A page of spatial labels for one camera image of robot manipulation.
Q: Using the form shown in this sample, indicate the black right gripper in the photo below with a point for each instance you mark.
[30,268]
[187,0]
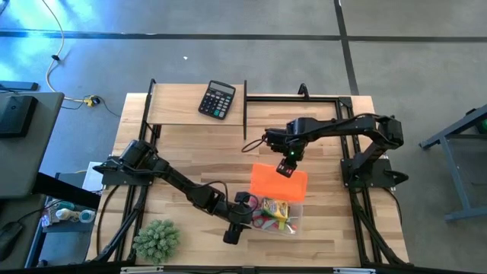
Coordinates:
[289,142]

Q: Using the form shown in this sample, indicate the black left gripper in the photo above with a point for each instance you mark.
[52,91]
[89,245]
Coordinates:
[239,213]

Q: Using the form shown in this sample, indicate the yellow green crayon box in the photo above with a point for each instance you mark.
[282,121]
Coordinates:
[275,208]

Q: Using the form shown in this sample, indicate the clear pencil case orange lid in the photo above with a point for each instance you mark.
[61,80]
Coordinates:
[274,184]

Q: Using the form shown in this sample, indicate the pink pen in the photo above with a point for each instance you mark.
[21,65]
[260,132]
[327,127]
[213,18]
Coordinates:
[274,226]

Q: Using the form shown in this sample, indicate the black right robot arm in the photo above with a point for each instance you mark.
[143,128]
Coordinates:
[342,123]

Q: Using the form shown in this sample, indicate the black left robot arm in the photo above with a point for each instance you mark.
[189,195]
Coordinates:
[179,182]

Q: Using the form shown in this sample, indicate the black desk calculator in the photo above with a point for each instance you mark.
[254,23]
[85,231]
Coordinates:
[217,99]

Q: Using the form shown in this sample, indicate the green artificial plant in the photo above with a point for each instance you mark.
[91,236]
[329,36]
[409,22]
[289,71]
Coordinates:
[156,241]

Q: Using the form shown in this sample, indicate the white paper sheet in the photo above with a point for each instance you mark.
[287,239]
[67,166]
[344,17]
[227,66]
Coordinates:
[91,179]

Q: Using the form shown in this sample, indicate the grey blue metal table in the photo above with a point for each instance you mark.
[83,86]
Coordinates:
[456,171]

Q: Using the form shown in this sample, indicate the white bottle teal cap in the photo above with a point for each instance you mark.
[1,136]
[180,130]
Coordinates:
[74,215]

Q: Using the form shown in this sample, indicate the grey desk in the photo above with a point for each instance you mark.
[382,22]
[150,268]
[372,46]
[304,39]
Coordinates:
[23,163]

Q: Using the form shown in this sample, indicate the black computer mouse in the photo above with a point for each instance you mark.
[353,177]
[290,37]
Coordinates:
[7,239]

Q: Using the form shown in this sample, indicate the black box device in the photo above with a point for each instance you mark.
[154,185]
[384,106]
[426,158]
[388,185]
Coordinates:
[15,116]

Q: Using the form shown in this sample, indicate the black aluminium frame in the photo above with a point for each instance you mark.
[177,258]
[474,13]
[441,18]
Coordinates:
[293,99]

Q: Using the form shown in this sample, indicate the silver metal bracket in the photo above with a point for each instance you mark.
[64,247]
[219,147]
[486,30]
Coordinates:
[354,271]
[141,269]

